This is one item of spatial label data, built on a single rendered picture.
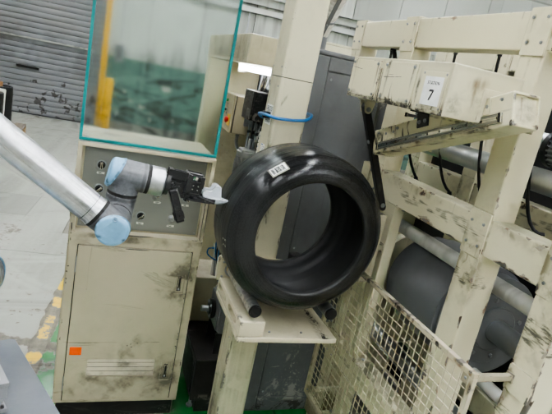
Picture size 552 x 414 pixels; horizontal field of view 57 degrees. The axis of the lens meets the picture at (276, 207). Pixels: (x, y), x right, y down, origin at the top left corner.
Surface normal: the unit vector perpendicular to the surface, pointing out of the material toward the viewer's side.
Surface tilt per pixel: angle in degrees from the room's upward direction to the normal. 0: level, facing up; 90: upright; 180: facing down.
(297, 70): 90
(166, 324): 90
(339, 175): 79
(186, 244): 90
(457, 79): 90
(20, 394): 0
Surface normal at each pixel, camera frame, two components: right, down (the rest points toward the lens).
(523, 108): 0.35, -0.01
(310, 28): 0.30, 0.29
